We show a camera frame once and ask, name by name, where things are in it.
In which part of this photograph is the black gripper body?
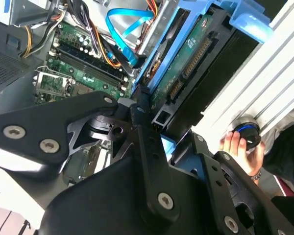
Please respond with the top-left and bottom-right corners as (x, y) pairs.
(36, 155), (222, 235)

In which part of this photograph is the round black tool blue ring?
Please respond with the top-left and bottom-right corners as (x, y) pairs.
(231, 117), (262, 149)

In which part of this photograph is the person's bare hand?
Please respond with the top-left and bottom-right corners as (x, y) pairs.
(219, 131), (267, 177)

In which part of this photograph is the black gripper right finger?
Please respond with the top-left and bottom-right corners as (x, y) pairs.
(190, 133), (294, 235)

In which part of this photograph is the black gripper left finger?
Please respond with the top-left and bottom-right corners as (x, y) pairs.
(0, 85), (181, 223)

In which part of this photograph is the hard disk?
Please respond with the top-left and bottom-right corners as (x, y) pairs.
(132, 0), (274, 157)

